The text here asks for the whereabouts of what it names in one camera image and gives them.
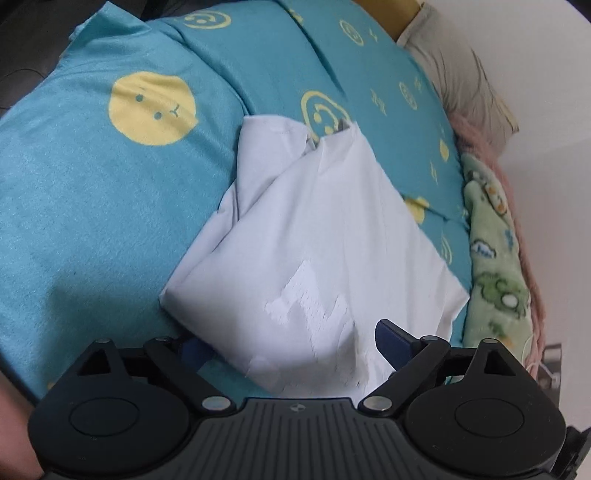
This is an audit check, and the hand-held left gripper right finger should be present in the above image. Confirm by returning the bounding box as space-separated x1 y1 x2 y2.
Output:
359 318 523 416

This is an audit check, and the yellow headboard cushion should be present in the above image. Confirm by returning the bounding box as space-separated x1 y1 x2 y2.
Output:
351 0 426 40

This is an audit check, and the teal smiley print bed sheet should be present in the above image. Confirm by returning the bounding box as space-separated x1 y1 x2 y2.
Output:
0 0 474 408

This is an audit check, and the person's leg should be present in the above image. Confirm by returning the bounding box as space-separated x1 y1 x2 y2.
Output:
0 369 44 480

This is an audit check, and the pink fuzzy blanket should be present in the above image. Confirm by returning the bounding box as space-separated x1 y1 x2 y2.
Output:
445 111 551 380

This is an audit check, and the grey object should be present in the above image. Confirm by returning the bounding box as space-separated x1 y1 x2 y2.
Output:
538 342 563 391

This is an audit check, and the grey pillow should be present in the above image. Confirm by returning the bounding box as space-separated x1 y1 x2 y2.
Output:
396 4 520 154

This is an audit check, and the green cartoon print blanket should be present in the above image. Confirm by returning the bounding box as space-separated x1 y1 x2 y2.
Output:
459 152 537 371

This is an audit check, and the white t-shirt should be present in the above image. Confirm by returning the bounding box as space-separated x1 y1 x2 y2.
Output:
159 113 470 400

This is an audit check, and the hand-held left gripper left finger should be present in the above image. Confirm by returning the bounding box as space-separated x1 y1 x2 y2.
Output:
76 337 236 416

